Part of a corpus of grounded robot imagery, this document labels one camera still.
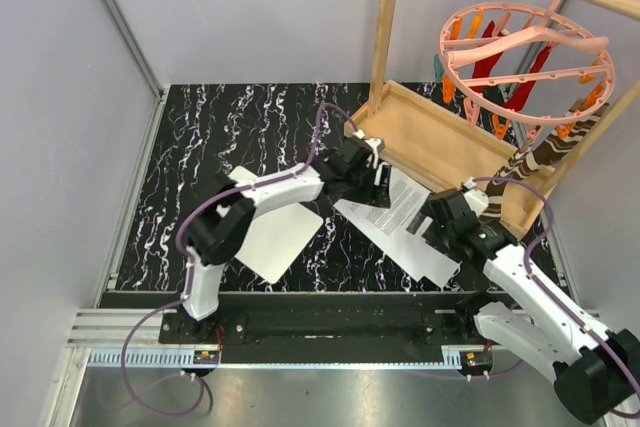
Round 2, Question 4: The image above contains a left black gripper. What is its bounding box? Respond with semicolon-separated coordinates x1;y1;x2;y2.
342;162;390;208

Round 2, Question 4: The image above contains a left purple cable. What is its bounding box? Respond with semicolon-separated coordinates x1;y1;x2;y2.
117;101;361;423

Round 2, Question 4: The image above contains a pink round clip hanger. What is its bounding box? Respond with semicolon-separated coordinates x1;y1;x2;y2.
434;0;616;140

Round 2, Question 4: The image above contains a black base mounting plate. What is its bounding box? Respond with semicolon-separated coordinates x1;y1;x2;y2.
159;292;485;368

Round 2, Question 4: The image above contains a brown striped sock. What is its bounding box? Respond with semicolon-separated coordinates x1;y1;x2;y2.
481;144;539;220
526;102;610;171

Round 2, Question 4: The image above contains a white clipboard folder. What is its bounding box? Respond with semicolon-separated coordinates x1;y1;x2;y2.
236;165;323;284

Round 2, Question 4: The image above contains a red sock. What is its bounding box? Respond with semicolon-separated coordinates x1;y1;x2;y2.
502;44;556;113
472;21;502;79

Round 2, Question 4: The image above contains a black marble pattern mat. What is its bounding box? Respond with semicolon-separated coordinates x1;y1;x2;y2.
97;82;581;308

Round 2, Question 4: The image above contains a white slotted cable duct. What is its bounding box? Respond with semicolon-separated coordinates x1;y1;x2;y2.
88;348;195;368

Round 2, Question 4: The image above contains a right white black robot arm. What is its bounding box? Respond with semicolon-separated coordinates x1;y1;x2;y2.
410;181;639;424

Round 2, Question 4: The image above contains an aluminium frame rail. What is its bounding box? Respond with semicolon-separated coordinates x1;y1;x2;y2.
44;0;165;426

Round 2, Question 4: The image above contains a wooden drying rack stand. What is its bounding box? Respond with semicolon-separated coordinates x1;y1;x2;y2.
344;0;639;236

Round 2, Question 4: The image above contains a printed paper sheet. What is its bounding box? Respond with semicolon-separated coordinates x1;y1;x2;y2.
334;167;459;288

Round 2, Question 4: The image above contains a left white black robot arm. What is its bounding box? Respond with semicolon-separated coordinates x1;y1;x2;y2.
176;130;391;343

